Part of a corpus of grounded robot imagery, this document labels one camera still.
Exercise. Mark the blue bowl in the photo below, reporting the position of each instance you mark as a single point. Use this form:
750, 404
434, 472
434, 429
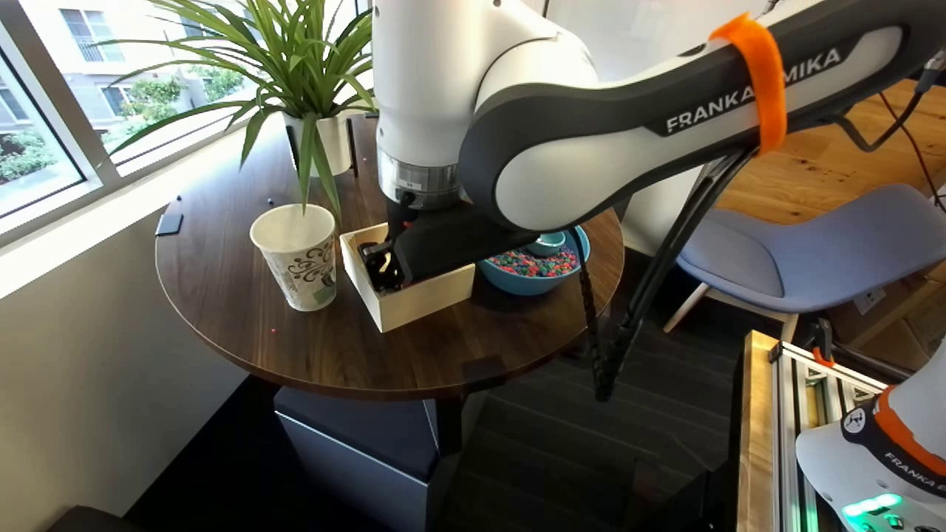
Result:
534, 285

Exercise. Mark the white plant pot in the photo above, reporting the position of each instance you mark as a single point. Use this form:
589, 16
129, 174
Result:
335, 144

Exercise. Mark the blue grey shell chair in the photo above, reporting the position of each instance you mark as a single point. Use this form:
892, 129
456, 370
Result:
808, 253

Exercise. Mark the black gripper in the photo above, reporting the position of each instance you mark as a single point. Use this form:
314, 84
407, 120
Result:
409, 224

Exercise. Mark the green spiky plant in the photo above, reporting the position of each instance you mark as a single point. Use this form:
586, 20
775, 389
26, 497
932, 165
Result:
286, 61

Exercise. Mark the light wooden box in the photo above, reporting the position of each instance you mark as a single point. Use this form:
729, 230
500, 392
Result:
425, 299

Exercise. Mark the colourful candy pieces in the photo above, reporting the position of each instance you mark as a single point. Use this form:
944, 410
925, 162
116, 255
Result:
537, 265

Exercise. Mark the aluminium and wood frame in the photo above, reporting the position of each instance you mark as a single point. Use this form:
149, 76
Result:
771, 434

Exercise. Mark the white robot base orange band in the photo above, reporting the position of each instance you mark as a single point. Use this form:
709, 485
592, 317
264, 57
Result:
889, 462

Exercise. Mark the grey blue storage box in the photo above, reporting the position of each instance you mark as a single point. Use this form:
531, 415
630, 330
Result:
355, 446

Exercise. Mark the patterned paper cup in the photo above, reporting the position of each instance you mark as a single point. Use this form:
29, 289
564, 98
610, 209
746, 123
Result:
299, 262

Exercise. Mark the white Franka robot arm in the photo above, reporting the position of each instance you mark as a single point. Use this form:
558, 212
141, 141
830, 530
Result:
552, 129

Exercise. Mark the teal measuring scoop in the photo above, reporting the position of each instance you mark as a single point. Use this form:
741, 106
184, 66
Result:
552, 243

